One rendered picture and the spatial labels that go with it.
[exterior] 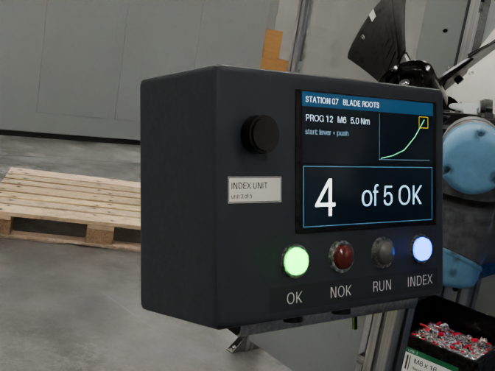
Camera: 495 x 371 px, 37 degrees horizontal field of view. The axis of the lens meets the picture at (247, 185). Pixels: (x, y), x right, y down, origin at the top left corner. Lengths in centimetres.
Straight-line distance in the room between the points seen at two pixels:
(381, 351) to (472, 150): 24
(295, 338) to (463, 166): 203
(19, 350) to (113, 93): 425
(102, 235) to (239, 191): 347
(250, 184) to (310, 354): 225
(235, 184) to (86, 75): 623
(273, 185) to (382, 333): 31
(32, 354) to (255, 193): 235
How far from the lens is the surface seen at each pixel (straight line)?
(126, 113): 689
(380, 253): 63
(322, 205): 58
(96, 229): 398
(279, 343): 289
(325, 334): 269
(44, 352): 286
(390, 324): 79
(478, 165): 85
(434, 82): 140
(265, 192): 55
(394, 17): 163
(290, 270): 56
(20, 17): 660
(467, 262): 89
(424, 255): 67
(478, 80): 179
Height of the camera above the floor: 129
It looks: 12 degrees down
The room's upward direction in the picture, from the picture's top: 9 degrees clockwise
